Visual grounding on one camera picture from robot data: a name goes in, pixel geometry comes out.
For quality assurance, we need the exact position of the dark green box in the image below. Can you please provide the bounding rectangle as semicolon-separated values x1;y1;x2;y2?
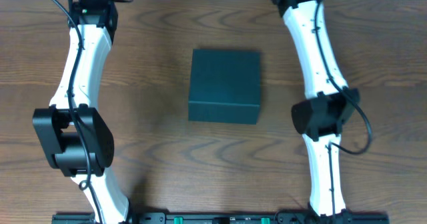
188;49;261;125

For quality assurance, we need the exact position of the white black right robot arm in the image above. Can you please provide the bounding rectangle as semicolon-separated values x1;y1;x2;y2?
272;0;359;217

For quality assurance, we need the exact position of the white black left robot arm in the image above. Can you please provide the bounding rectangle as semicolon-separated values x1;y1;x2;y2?
32;0;164;223

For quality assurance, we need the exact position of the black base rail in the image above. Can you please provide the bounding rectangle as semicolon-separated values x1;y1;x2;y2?
51;211;390;224

